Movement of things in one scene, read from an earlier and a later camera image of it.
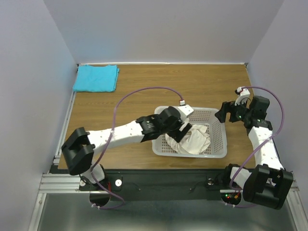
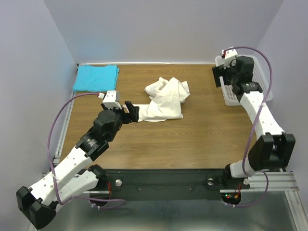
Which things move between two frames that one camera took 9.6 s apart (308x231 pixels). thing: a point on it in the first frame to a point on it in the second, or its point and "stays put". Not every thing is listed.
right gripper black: [226, 107] to [217, 71]
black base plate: [147, 185] stays put
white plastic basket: [205, 117] to [259, 76]
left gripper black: [177, 134] to [133, 110]
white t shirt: [196, 139] to [167, 97]
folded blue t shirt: [90, 79] stays put
